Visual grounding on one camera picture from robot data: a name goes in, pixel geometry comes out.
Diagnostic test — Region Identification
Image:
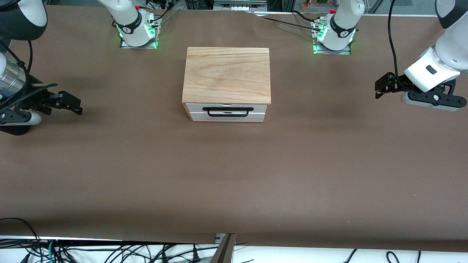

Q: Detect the black metal drawer handle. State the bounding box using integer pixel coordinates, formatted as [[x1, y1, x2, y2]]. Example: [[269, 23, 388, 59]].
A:
[[202, 107, 254, 118]]

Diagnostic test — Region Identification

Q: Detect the white-fronted wooden drawer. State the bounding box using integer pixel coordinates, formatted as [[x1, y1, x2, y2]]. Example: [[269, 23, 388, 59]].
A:
[[186, 103, 268, 122]]

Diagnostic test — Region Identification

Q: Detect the light wooden drawer cabinet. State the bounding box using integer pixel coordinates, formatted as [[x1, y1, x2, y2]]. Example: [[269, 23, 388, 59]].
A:
[[182, 47, 272, 122]]

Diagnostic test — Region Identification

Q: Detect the black rounded object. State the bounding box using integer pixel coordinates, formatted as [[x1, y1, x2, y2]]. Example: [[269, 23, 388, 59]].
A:
[[0, 124, 32, 136]]

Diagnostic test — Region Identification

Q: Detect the brown table cover sheet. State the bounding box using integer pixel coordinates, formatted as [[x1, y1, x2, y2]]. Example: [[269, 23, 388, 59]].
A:
[[0, 5, 468, 252]]

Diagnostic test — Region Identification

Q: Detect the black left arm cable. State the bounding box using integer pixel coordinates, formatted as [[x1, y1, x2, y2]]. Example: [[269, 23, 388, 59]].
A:
[[388, 0, 403, 89]]

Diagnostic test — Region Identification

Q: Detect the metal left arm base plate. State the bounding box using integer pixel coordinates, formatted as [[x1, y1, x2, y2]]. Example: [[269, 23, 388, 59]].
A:
[[311, 20, 352, 55]]

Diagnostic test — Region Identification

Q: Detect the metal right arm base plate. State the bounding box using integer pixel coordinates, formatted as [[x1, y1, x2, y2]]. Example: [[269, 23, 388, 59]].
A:
[[120, 16, 161, 49]]

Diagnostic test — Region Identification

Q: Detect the long black base cable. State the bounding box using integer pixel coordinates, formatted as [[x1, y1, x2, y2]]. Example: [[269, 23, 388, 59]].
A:
[[256, 15, 322, 33]]

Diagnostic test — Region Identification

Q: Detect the black looped floor cable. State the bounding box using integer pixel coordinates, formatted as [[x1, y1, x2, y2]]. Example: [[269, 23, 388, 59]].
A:
[[0, 218, 41, 249]]

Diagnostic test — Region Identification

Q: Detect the dark angled post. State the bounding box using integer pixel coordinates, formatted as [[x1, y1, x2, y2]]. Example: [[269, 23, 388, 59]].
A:
[[210, 233, 236, 263]]

